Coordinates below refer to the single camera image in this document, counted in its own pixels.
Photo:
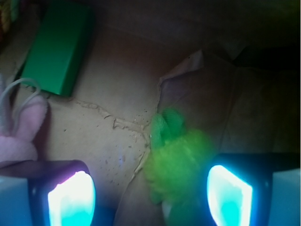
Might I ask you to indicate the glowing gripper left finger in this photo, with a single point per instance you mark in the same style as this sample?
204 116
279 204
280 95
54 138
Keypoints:
46 193

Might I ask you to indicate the green rectangular block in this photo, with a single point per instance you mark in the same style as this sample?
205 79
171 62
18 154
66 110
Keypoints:
59 46

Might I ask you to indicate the green plush animal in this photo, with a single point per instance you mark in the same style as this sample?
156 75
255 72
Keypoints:
176 169

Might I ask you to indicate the pink plush bunny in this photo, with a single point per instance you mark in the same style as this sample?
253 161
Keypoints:
18 131

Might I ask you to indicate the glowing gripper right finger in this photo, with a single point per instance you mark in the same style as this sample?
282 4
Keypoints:
255 190

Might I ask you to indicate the brown paper bag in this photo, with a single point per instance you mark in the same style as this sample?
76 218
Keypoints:
231 67

